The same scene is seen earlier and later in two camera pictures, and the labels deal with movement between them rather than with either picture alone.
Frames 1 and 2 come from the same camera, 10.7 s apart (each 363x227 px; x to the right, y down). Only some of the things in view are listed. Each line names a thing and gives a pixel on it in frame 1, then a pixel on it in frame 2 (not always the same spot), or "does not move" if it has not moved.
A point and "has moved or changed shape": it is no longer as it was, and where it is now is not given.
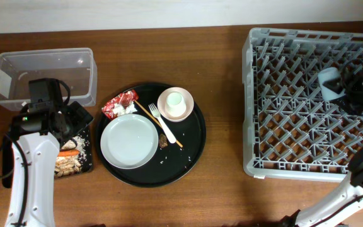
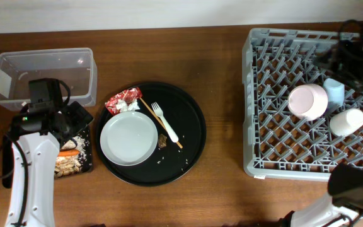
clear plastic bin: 12,70 does not move
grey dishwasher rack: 290,130 does not move
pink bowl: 161,103 → 308,101
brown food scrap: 162,142 does not move
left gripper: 78,115 does not move
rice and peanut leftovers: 71,164 does not move
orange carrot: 67,152 does not move
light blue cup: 327,74 has moved or changed shape
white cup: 174,105 → 347,122
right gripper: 355,81 → 353,52
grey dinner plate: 129,141 does not move
